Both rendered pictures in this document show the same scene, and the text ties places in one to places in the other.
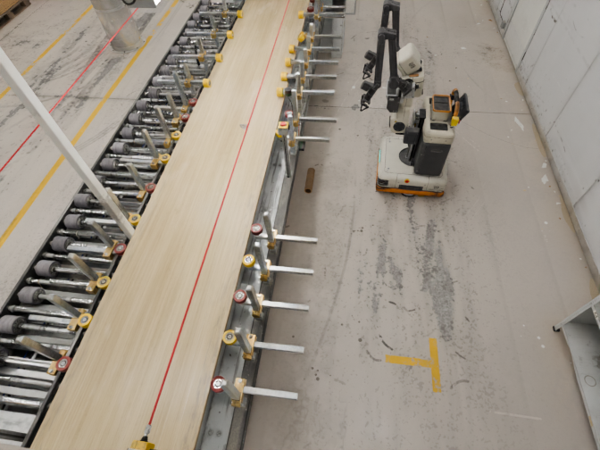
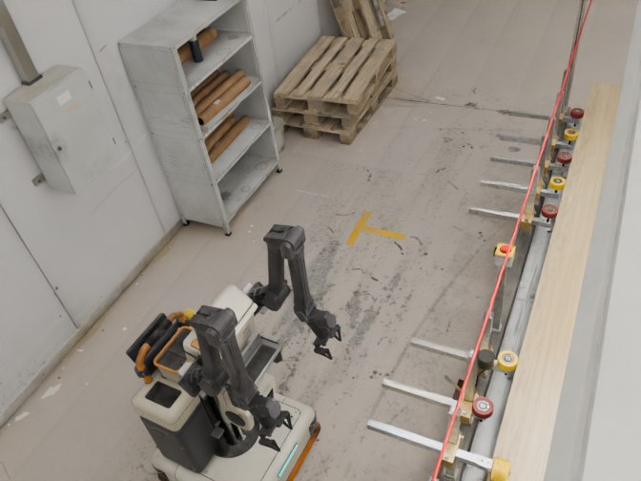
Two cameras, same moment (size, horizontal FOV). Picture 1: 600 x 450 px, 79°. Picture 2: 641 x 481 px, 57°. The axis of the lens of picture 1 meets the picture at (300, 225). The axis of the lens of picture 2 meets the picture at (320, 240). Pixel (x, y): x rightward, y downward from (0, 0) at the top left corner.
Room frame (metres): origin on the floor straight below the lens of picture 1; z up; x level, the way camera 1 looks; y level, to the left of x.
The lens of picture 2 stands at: (3.98, -0.07, 2.97)
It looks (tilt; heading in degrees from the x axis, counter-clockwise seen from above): 42 degrees down; 200
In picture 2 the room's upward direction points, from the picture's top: 9 degrees counter-clockwise
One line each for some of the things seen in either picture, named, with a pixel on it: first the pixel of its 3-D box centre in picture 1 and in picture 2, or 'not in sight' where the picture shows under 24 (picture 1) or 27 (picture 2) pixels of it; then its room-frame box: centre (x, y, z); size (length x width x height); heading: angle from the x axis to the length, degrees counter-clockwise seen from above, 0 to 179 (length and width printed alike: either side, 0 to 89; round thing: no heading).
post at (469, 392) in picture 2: (295, 113); (469, 388); (2.62, -0.05, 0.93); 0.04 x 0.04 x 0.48; 78
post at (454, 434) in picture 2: (299, 96); (452, 445); (2.86, -0.10, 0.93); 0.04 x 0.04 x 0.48; 78
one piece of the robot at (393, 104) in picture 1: (395, 92); (252, 368); (2.70, -0.92, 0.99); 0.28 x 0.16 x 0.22; 166
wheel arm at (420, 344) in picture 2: (304, 138); (460, 355); (2.39, -0.10, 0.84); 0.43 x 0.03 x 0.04; 78
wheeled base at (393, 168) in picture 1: (411, 165); (237, 444); (2.63, -1.20, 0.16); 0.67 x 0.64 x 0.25; 76
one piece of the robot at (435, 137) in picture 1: (429, 133); (203, 392); (2.60, -1.29, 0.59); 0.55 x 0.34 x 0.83; 166
